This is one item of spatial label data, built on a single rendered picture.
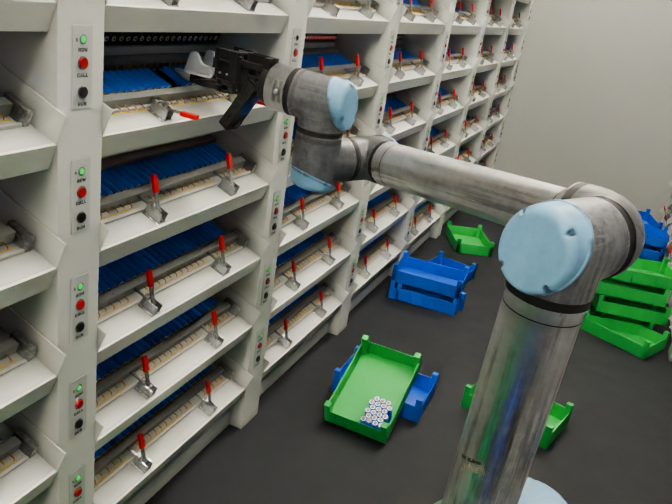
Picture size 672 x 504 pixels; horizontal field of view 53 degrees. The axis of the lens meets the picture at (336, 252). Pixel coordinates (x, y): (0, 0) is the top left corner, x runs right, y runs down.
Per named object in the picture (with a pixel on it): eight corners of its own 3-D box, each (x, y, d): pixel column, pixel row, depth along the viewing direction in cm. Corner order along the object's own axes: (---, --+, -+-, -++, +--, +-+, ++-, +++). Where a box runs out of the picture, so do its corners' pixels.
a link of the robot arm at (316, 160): (351, 194, 135) (362, 133, 130) (304, 198, 129) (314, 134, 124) (324, 177, 142) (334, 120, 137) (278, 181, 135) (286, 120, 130)
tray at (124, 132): (271, 119, 164) (288, 85, 160) (93, 159, 111) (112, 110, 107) (208, 73, 167) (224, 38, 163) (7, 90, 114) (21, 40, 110)
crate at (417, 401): (434, 393, 229) (439, 373, 226) (417, 423, 212) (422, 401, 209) (353, 364, 239) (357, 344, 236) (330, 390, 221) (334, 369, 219)
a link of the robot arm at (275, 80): (300, 111, 135) (277, 117, 127) (278, 106, 137) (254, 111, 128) (307, 66, 132) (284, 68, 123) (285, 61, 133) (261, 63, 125)
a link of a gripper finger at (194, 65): (177, 45, 135) (219, 54, 133) (175, 75, 137) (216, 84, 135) (169, 45, 132) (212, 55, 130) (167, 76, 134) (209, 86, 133)
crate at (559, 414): (567, 424, 224) (574, 403, 221) (545, 450, 209) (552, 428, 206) (486, 384, 240) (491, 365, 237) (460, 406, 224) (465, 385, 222)
